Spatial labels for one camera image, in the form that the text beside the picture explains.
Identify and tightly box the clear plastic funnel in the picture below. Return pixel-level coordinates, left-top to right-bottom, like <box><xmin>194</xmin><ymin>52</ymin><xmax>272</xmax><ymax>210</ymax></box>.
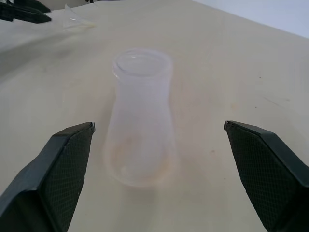
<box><xmin>62</xmin><ymin>3</ymin><xmax>97</xmax><ymax>31</ymax></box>

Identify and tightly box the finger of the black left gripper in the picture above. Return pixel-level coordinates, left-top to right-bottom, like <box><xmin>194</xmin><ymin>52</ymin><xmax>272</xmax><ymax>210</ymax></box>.
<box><xmin>0</xmin><ymin>0</ymin><xmax>52</xmax><ymax>14</ymax></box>
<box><xmin>0</xmin><ymin>3</ymin><xmax>52</xmax><ymax>24</ymax></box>

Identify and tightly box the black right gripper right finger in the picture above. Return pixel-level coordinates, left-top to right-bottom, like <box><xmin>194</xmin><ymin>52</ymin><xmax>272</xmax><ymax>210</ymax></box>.
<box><xmin>223</xmin><ymin>120</ymin><xmax>309</xmax><ymax>232</ymax></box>

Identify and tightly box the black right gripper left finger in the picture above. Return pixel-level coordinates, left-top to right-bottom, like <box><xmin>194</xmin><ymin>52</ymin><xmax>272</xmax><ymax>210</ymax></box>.
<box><xmin>0</xmin><ymin>121</ymin><xmax>96</xmax><ymax>232</ymax></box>

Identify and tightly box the translucent plastic flask bottle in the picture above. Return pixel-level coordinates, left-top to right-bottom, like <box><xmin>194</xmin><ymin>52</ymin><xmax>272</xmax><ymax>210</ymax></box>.
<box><xmin>103</xmin><ymin>47</ymin><xmax>180</xmax><ymax>187</ymax></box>

